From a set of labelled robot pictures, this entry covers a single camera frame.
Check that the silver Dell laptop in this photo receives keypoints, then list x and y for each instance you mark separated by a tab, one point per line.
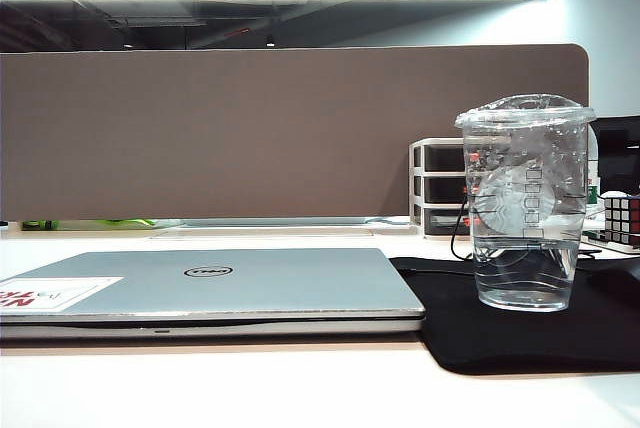
250	293

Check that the clear plastic coffee cup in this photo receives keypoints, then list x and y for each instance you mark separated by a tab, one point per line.
525	208

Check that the flat green object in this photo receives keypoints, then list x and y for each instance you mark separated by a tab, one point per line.
130	222

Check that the Rubik's cube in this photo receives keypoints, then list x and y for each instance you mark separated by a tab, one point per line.
622	218

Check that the white three-drawer organizer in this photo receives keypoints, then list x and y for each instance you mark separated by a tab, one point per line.
435	158

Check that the small green object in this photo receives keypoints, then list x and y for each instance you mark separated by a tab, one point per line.
35	224

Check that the black mouse pad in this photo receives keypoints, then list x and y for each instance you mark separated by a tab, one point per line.
450	338

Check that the brown desk partition panel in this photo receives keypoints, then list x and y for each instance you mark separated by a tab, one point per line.
300	123

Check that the white bottle green label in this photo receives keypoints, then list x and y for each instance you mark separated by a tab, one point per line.
594	183

